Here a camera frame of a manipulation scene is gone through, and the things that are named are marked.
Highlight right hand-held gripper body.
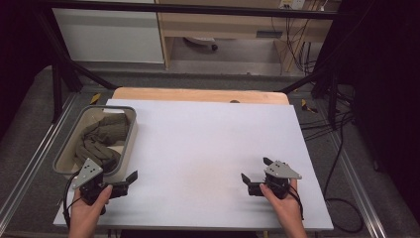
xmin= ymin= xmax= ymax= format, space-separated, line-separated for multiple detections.
xmin=261 ymin=161 xmax=303 ymax=200

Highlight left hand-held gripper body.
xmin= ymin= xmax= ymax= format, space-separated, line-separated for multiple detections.
xmin=71 ymin=158 xmax=115 ymax=215

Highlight beige bin with grey rim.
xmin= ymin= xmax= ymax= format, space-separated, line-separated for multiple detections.
xmin=52 ymin=104 xmax=139 ymax=183

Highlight olive green cloth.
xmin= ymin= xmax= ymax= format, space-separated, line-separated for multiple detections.
xmin=72 ymin=113 xmax=131 ymax=170

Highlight person's right hand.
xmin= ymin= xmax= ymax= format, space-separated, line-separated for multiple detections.
xmin=259 ymin=178 xmax=300 ymax=224

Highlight person's left hand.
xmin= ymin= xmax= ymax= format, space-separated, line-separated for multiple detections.
xmin=67 ymin=184 xmax=114 ymax=229

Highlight white table board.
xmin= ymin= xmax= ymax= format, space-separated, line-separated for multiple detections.
xmin=52 ymin=98 xmax=335 ymax=231

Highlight wooden table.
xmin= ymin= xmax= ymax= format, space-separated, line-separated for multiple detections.
xmin=111 ymin=86 xmax=291 ymax=106

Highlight grey socket box under desk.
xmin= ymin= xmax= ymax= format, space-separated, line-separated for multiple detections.
xmin=256 ymin=30 xmax=284 ymax=40

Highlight white cabinet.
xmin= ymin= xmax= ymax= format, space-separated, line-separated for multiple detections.
xmin=52 ymin=0 xmax=165 ymax=64

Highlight black curtain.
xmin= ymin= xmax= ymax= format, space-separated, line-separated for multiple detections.
xmin=0 ymin=0 xmax=55 ymax=140
xmin=336 ymin=0 xmax=420 ymax=216

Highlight white chair base with casters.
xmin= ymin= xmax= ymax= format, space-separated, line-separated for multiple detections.
xmin=183 ymin=37 xmax=220 ymax=52

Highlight light wooden desk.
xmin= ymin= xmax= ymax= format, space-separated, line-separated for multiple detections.
xmin=155 ymin=0 xmax=341 ymax=73

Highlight white power strip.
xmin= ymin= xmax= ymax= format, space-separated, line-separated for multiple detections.
xmin=278 ymin=0 xmax=306 ymax=11

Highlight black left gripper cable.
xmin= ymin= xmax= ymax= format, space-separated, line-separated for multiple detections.
xmin=61 ymin=170 xmax=83 ymax=229

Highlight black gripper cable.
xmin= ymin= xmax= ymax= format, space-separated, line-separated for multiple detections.
xmin=61 ymin=170 xmax=83 ymax=229
xmin=287 ymin=183 xmax=305 ymax=221

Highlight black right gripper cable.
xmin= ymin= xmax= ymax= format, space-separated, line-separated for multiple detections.
xmin=287 ymin=183 xmax=305 ymax=221

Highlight aluminium rail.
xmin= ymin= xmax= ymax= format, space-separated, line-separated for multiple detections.
xmin=0 ymin=93 xmax=77 ymax=229
xmin=315 ymin=98 xmax=388 ymax=238

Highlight black floor cable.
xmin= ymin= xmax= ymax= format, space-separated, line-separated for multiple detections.
xmin=298 ymin=110 xmax=365 ymax=234

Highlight bundle of hanging cables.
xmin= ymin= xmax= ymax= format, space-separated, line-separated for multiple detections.
xmin=270 ymin=16 xmax=318 ymax=74

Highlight black metal frame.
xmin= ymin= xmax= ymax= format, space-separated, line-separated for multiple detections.
xmin=33 ymin=0 xmax=361 ymax=130

